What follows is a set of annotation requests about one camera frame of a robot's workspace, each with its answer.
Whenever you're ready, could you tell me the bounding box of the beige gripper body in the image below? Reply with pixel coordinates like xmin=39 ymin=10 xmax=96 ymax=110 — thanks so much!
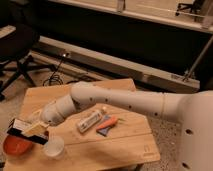
xmin=21 ymin=121 xmax=49 ymax=137

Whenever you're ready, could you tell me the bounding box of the black red white eraser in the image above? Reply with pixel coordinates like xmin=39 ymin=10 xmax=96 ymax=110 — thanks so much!
xmin=7 ymin=118 xmax=49 ymax=145

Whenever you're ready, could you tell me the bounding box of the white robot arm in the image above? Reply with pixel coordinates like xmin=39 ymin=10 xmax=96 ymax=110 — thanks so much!
xmin=22 ymin=82 xmax=213 ymax=171

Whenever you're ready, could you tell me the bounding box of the white ceramic cup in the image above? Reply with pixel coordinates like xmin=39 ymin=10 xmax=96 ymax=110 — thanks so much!
xmin=43 ymin=136 xmax=65 ymax=159

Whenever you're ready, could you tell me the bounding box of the orange bowl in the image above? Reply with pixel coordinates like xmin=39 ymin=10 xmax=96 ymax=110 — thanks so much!
xmin=3 ymin=135 xmax=33 ymax=156

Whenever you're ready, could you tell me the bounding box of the wooden table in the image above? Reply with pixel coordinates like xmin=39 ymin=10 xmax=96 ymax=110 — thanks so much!
xmin=3 ymin=78 xmax=162 ymax=171

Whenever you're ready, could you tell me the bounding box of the orange toy carrot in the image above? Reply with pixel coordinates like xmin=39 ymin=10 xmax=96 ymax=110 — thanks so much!
xmin=97 ymin=116 xmax=118 ymax=130

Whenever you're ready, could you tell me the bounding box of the black office chair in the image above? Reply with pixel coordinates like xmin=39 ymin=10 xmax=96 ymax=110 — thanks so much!
xmin=0 ymin=24 xmax=56 ymax=101

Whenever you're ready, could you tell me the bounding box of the metal pole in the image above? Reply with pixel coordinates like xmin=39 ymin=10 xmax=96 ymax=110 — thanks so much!
xmin=182 ymin=35 xmax=213 ymax=82

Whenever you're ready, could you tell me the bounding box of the black cable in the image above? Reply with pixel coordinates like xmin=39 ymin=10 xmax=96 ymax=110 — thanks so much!
xmin=41 ymin=53 xmax=70 ymax=87

